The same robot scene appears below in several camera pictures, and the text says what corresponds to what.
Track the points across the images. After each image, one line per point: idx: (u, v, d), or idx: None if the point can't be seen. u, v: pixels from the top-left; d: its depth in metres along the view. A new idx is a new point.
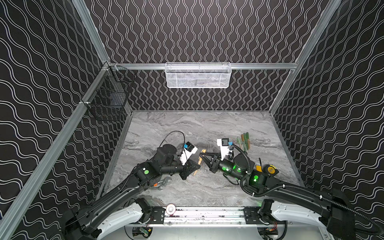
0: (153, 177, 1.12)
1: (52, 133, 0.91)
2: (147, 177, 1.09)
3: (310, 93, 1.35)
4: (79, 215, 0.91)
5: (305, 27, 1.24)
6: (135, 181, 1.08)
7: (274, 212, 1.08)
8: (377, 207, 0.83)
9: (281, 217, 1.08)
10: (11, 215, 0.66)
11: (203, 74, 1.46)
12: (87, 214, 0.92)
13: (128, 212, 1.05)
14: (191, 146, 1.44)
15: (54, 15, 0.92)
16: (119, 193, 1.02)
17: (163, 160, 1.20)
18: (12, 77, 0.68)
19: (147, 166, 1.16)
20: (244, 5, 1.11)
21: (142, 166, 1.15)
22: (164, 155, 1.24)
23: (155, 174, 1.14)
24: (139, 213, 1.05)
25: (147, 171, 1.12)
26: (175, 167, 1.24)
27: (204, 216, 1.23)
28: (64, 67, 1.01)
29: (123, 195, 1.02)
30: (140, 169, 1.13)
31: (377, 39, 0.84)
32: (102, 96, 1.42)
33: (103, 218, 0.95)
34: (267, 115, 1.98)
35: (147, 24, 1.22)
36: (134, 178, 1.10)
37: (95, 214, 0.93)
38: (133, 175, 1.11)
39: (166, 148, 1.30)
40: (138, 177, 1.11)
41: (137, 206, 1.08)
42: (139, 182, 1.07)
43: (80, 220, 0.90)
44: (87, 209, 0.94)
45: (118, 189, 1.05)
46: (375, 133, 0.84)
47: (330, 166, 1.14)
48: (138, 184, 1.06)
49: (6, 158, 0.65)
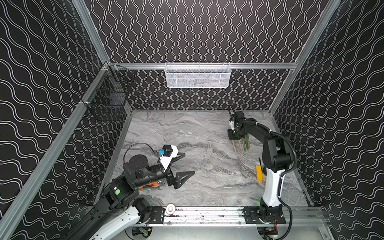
0: (126, 196, 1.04)
1: (52, 133, 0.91)
2: (118, 199, 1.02)
3: (310, 93, 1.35)
4: None
5: (305, 27, 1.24)
6: (106, 205, 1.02)
7: (264, 198, 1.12)
8: (376, 207, 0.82)
9: (273, 202, 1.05)
10: (11, 214, 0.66)
11: (203, 74, 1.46)
12: None
13: (123, 219, 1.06)
14: (168, 151, 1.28)
15: (55, 15, 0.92)
16: (90, 220, 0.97)
17: (132, 177, 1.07)
18: (12, 77, 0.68)
19: (120, 184, 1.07)
20: (244, 4, 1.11)
21: (114, 185, 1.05)
22: (130, 174, 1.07)
23: (129, 191, 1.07)
24: (136, 217, 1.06)
25: (118, 191, 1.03)
26: (154, 175, 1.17)
27: (204, 216, 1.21)
28: (64, 67, 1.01)
29: (93, 222, 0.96)
30: (111, 189, 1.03)
31: (377, 39, 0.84)
32: (102, 96, 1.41)
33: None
34: (267, 115, 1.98)
35: (147, 24, 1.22)
36: (106, 201, 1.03)
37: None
38: (104, 197, 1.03)
39: (133, 163, 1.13)
40: (110, 198, 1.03)
41: (133, 211, 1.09)
42: (110, 206, 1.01)
43: None
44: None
45: (90, 216, 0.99)
46: (375, 133, 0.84)
47: (330, 166, 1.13)
48: (108, 208, 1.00)
49: (6, 159, 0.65)
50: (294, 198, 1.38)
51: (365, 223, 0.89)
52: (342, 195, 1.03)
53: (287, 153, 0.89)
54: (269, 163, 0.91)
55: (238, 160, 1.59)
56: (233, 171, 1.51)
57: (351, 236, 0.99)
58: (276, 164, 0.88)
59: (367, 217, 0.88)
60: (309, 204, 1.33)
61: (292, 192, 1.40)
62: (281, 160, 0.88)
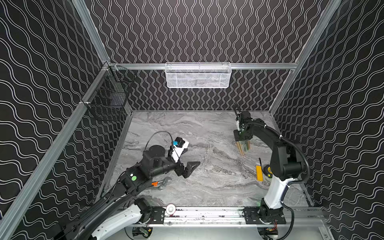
0: (142, 183, 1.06)
1: (52, 133, 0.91)
2: (134, 184, 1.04)
3: (310, 93, 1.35)
4: (66, 229, 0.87)
5: (305, 27, 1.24)
6: (122, 189, 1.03)
7: (265, 198, 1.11)
8: (376, 207, 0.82)
9: (275, 204, 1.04)
10: (11, 214, 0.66)
11: (203, 74, 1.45)
12: (73, 228, 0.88)
13: (125, 215, 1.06)
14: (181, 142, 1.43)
15: (54, 15, 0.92)
16: (105, 203, 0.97)
17: (149, 163, 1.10)
18: (12, 77, 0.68)
19: (135, 171, 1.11)
20: (244, 5, 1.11)
21: (130, 172, 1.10)
22: (149, 159, 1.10)
23: (144, 179, 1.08)
24: (138, 215, 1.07)
25: (134, 178, 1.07)
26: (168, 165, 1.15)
27: (204, 216, 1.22)
28: (64, 67, 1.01)
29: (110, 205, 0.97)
30: (128, 176, 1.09)
31: (377, 39, 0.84)
32: (102, 96, 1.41)
33: (91, 230, 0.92)
34: (267, 115, 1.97)
35: (147, 24, 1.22)
36: (122, 186, 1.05)
37: (82, 227, 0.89)
38: (120, 183, 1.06)
39: (152, 152, 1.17)
40: (126, 184, 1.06)
41: (135, 208, 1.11)
42: (126, 190, 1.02)
43: (67, 235, 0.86)
44: (74, 222, 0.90)
45: (105, 199, 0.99)
46: (375, 133, 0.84)
47: (330, 166, 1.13)
48: (124, 192, 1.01)
49: (6, 159, 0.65)
50: (294, 198, 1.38)
51: (365, 223, 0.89)
52: (342, 195, 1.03)
53: (298, 162, 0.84)
54: (278, 170, 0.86)
55: (238, 160, 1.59)
56: (233, 171, 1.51)
57: (351, 236, 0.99)
58: (285, 173, 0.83)
59: (367, 217, 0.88)
60: (309, 204, 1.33)
61: (292, 192, 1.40)
62: (291, 169, 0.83)
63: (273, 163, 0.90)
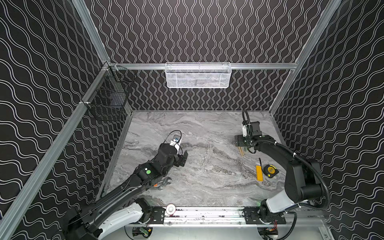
0: (155, 177, 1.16)
1: (52, 133, 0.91)
2: (149, 177, 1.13)
3: (310, 93, 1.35)
4: (82, 213, 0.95)
5: (305, 27, 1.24)
6: (138, 180, 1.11)
7: (268, 200, 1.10)
8: (376, 207, 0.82)
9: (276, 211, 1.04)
10: (11, 214, 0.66)
11: (203, 74, 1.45)
12: (90, 212, 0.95)
13: (128, 212, 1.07)
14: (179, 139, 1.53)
15: (54, 15, 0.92)
16: (122, 191, 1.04)
17: (164, 159, 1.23)
18: (12, 77, 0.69)
19: (149, 166, 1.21)
20: (244, 5, 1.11)
21: (144, 167, 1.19)
22: (165, 155, 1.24)
23: (157, 174, 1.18)
24: (139, 213, 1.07)
25: (149, 171, 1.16)
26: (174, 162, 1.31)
27: (204, 216, 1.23)
28: (64, 67, 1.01)
29: (126, 194, 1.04)
30: (142, 169, 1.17)
31: (377, 39, 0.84)
32: (102, 96, 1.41)
33: (105, 216, 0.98)
34: (267, 115, 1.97)
35: (147, 24, 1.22)
36: (137, 177, 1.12)
37: (98, 212, 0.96)
38: (136, 174, 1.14)
39: (167, 148, 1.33)
40: (141, 176, 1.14)
41: (137, 207, 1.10)
42: (141, 181, 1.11)
43: (84, 218, 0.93)
44: (91, 207, 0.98)
45: (121, 188, 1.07)
46: (375, 133, 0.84)
47: (330, 166, 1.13)
48: (140, 183, 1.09)
49: (6, 159, 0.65)
50: None
51: (365, 223, 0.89)
52: (341, 195, 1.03)
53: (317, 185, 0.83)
54: (295, 194, 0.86)
55: (238, 160, 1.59)
56: (233, 171, 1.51)
57: (351, 236, 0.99)
58: (304, 197, 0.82)
59: (366, 217, 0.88)
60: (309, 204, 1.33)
61: None
62: (311, 194, 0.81)
63: (290, 185, 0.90)
